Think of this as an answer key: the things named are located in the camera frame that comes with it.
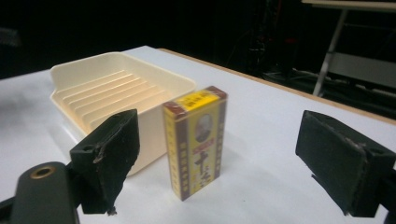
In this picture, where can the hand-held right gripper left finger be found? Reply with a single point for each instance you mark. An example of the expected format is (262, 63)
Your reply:
(106, 155)

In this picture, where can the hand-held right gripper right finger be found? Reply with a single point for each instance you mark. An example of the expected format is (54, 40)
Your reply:
(339, 161)

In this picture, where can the cream plastic ridged tray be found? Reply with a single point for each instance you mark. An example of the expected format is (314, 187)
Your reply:
(118, 93)

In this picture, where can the yellow and brown medicine box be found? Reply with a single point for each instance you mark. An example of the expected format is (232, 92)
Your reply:
(196, 140)

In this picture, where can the white table frame background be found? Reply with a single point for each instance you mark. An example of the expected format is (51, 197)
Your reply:
(351, 62)

